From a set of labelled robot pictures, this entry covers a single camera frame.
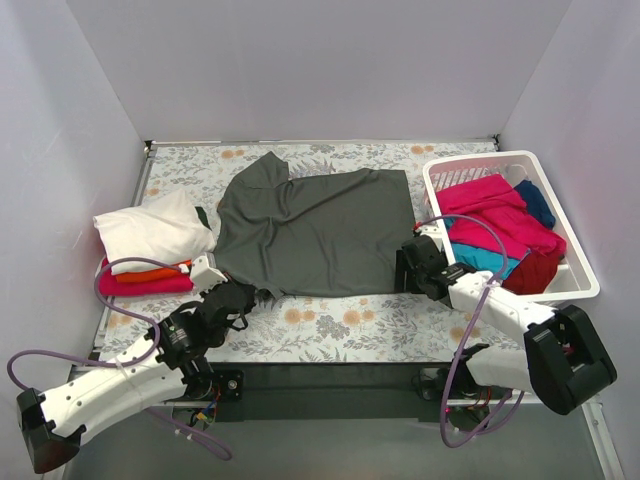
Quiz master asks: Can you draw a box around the folded dark green t shirt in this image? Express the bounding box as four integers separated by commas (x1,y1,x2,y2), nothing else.
195,206,211,229

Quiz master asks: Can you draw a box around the dark red t shirt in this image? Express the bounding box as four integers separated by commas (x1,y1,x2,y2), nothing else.
502,252,560,295

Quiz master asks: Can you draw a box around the teal t shirt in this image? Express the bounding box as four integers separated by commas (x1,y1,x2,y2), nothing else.
451,242,521,280

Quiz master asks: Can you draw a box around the floral patterned table mat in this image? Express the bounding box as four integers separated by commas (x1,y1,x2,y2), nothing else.
99,141,551,364

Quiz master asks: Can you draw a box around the grey t shirt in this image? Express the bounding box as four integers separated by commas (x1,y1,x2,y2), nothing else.
214,153,415,298

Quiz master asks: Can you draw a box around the navy blue t shirt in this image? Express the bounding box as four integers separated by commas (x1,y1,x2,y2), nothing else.
514,180,556,230

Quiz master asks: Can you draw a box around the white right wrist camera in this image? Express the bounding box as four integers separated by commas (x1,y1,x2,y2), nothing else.
414,224,444,251

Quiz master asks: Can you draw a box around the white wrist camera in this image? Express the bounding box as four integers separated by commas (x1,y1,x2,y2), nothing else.
189,252,227,291
414,224,444,251

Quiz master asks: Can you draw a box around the white plastic laundry basket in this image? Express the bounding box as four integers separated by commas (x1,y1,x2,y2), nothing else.
423,150,600,305

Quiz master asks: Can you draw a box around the folded magenta t shirt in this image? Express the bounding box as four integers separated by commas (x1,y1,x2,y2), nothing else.
98,265,194,297

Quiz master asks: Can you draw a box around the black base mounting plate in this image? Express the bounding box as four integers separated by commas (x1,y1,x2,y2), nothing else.
211,362,450,423

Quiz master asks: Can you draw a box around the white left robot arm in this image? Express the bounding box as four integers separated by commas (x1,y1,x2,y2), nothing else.
16,282,255,474

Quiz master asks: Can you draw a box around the aluminium frame rail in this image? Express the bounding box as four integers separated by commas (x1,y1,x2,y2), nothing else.
42,149,166,480

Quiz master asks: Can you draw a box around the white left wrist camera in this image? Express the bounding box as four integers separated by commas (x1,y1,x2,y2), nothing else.
189,252,227,291

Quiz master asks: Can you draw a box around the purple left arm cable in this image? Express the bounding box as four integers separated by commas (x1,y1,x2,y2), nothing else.
6,257,234,461

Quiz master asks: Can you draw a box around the folded orange t shirt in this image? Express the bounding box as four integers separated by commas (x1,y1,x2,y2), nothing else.
115,260,191,284

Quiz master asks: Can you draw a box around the folded white t shirt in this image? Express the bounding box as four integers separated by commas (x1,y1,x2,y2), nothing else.
93,189,216,275

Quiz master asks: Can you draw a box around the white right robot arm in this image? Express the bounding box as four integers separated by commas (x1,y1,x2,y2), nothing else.
395,236,618,415

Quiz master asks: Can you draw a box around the pink t shirt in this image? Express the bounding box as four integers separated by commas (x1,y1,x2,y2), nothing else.
436,174,566,260

